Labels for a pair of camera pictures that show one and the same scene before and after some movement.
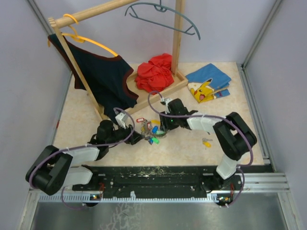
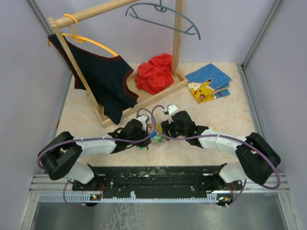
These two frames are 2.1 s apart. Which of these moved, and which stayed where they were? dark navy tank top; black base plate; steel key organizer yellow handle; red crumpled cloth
Moved: steel key organizer yellow handle
Stayed: red crumpled cloth; dark navy tank top; black base plate
